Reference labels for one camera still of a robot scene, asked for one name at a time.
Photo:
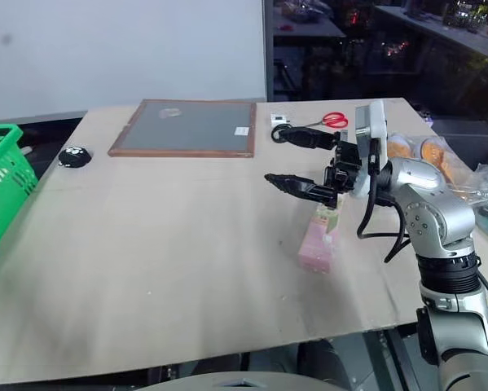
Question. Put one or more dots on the pink carton box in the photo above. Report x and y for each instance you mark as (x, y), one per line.
(319, 240)

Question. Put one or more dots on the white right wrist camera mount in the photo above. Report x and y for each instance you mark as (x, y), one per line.
(376, 134)

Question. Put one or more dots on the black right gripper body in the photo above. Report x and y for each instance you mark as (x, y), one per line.
(346, 161)

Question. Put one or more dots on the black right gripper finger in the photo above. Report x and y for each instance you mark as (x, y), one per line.
(309, 136)
(298, 185)

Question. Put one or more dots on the wood-framed blackboard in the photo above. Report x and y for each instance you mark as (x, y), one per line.
(186, 128)

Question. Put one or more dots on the grey curved robot body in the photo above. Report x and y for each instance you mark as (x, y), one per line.
(243, 380)

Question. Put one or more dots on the green plastic basket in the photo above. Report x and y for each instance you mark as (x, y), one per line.
(3, 183)

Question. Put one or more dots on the dark background shelving unit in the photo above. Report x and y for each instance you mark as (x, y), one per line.
(370, 49)

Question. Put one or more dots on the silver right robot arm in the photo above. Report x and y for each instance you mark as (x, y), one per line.
(443, 220)

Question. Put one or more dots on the black round plush toy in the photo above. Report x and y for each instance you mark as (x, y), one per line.
(74, 156)

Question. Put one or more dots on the clear bag of bread buns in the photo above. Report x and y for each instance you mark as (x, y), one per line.
(439, 152)

